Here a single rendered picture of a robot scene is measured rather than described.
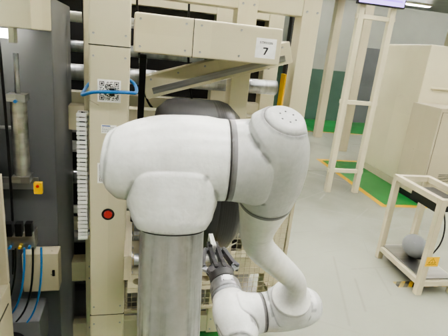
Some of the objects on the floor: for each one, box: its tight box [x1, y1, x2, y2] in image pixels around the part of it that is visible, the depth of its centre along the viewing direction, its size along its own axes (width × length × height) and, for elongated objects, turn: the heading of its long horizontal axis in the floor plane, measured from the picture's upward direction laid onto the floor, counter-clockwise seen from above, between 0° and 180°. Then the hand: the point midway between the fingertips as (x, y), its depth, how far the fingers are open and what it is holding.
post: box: [88, 0, 132, 336], centre depth 143 cm, size 13×13×250 cm
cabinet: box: [397, 102, 448, 203], centre depth 521 cm, size 90×56×125 cm, turn 82°
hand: (211, 243), depth 130 cm, fingers closed
